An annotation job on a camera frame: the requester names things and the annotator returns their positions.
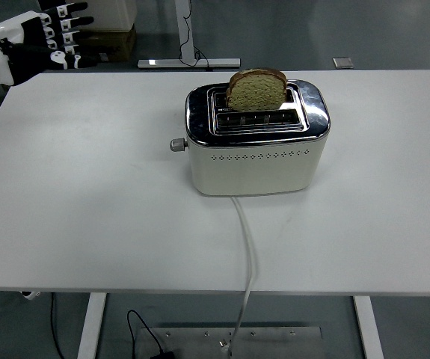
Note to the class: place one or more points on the white desk leg with foot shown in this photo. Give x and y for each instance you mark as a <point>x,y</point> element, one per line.
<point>184,30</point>

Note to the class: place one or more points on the brown cardboard box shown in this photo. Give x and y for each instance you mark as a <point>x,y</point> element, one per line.
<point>121,41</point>

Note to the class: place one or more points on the black box on floor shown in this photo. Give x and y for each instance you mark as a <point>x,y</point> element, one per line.
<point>46,3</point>

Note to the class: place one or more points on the grey metal plate with screws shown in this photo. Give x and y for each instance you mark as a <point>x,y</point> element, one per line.
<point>274,344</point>

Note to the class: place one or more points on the cream and chrome toaster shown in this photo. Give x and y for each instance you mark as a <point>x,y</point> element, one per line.
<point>252,172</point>

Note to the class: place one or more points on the white table leg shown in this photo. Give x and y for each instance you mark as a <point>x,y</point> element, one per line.
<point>368,329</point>
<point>91,325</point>

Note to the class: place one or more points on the grey floor socket plate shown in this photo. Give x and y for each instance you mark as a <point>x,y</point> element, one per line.
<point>343,62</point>

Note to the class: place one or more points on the brown bread slice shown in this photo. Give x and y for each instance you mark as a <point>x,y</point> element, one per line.
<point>256,94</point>

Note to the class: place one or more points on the small white clip under table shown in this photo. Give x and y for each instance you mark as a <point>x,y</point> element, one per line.
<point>31,295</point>

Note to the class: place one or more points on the grey toaster lever knob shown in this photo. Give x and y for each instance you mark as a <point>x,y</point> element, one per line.
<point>177,144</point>

